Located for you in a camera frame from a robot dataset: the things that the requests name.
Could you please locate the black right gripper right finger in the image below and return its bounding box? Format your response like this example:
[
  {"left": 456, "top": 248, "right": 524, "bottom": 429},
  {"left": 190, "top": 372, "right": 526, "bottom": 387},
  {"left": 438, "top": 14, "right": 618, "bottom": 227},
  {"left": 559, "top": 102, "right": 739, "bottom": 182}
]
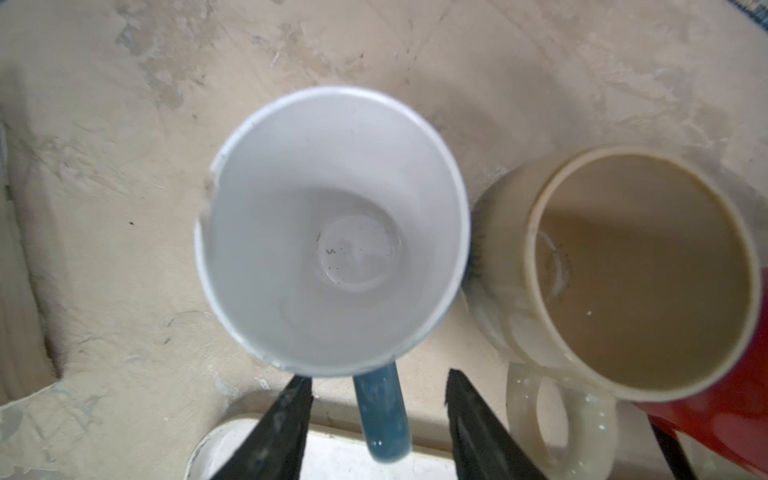
[{"left": 445, "top": 369, "right": 545, "bottom": 479}]

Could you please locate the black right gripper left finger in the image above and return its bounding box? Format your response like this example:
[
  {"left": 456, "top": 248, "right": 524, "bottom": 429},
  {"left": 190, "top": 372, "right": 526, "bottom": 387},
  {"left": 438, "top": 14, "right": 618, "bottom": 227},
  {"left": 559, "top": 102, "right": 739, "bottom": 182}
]
[{"left": 213, "top": 375, "right": 314, "bottom": 479}]

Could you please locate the beige speckled mug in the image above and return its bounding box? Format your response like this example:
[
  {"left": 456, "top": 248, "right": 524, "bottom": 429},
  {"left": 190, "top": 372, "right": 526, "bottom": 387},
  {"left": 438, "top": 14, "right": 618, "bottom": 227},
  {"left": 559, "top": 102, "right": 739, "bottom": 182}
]
[{"left": 462, "top": 146, "right": 761, "bottom": 479}]

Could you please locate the blue mug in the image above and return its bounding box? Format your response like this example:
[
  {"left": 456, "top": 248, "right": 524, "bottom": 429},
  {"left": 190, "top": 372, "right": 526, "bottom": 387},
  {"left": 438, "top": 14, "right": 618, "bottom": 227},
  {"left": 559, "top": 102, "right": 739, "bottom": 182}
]
[{"left": 194, "top": 86, "right": 471, "bottom": 463}]

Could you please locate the red mug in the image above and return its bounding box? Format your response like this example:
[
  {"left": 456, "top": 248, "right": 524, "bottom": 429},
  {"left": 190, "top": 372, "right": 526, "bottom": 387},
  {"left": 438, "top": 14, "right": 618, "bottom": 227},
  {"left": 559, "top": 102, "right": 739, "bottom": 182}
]
[{"left": 635, "top": 294, "right": 767, "bottom": 479}]

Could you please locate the white plastic tray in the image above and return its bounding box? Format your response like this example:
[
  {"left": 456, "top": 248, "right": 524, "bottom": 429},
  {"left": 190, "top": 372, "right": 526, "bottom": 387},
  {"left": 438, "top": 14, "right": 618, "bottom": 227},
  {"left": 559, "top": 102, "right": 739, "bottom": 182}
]
[{"left": 182, "top": 413, "right": 601, "bottom": 480}]

